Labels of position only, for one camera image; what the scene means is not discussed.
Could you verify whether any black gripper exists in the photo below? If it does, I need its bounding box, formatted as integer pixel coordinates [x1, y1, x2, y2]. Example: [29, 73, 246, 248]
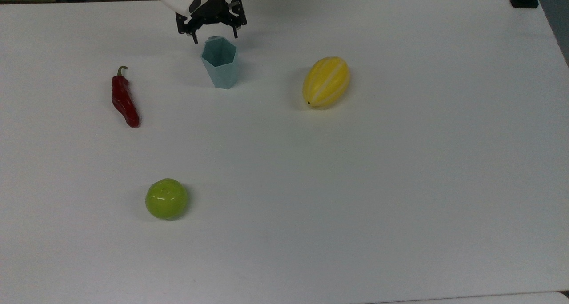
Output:
[175, 0, 248, 44]

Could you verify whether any light blue hexagonal mug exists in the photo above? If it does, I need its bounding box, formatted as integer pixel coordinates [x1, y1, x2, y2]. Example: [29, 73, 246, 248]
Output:
[201, 36, 239, 90]

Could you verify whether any yellow striped melon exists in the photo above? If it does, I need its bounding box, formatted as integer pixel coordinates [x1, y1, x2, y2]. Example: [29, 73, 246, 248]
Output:
[302, 56, 351, 108]

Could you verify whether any red chili pepper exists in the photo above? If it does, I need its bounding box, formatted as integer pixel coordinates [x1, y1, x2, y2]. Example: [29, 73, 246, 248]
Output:
[111, 66, 140, 128]

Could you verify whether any green apple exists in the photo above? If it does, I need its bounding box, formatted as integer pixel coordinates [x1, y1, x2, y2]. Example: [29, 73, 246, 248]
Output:
[145, 178, 188, 220]

